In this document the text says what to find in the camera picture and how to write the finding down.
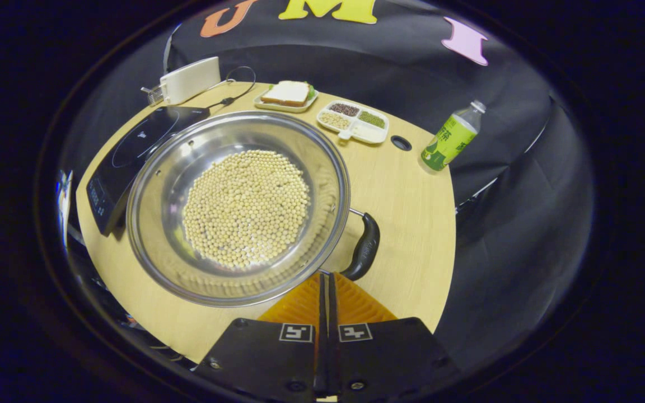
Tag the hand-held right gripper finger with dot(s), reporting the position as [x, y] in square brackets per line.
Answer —
[332, 347]
[322, 347]

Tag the black induction cooktop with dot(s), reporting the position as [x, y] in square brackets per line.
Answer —
[132, 151]

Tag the pile of soybeans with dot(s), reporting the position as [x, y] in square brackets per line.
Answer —
[244, 210]

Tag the white divided dish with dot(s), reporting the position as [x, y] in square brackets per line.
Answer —
[373, 134]

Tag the heap of pale beans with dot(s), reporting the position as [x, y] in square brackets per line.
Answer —
[335, 120]

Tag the heap of green beans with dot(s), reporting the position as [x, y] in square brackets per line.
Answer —
[373, 119]

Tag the green label drink bottle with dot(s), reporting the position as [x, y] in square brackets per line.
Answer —
[445, 143]

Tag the heap of dark beans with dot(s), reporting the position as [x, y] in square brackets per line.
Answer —
[345, 109]

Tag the small white plate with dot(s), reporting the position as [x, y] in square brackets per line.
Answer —
[277, 106]

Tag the sandwich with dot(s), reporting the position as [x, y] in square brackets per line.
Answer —
[286, 92]

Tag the white toaster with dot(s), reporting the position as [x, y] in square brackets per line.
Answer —
[191, 81]

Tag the small clear glass cup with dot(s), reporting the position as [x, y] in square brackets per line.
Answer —
[153, 96]

